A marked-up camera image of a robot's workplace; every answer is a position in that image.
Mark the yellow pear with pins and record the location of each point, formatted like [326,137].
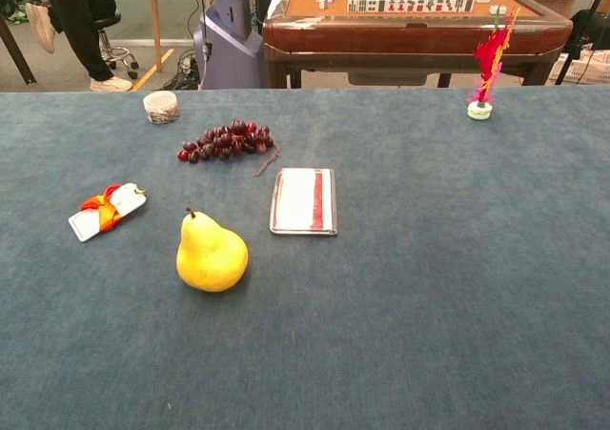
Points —
[209,258]

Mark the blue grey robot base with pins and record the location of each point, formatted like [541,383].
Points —
[229,44]

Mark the dark red grape bunch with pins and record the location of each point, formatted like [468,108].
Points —
[224,141]

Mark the white red folded towel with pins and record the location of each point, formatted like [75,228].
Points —
[300,201]

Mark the clear round container of clips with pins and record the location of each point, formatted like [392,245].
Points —
[162,108]

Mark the white card with orange ribbon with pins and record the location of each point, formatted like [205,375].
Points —
[126,201]

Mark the brown mahjong table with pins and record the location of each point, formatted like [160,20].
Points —
[405,39]

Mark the red feather shuttlecock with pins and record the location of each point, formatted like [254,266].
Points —
[480,110]

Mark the face-up mahjong tile row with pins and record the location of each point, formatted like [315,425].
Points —
[410,5]

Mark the black swivel stool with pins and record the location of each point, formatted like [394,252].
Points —
[112,44]

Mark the person in black clothes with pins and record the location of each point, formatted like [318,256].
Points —
[81,20]

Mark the white plastic basket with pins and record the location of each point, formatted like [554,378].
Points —
[591,70]

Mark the black tripod stand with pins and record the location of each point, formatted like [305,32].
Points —
[578,34]

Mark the dark table leg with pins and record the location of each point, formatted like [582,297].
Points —
[16,51]

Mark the wooden post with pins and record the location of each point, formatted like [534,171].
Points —
[155,20]

